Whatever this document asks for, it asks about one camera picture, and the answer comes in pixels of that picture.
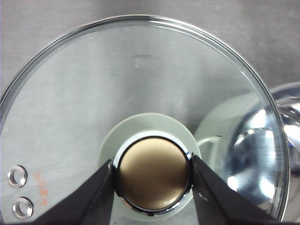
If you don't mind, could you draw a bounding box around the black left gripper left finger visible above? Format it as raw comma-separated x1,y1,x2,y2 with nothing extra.
27,160,115,225

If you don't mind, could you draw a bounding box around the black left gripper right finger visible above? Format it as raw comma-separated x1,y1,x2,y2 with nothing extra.
192,154,282,225

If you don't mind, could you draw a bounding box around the glass lid with green knob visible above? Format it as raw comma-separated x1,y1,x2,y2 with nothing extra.
0,15,291,225

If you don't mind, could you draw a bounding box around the green electric steamer pot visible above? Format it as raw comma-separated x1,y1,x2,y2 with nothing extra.
195,82,300,221

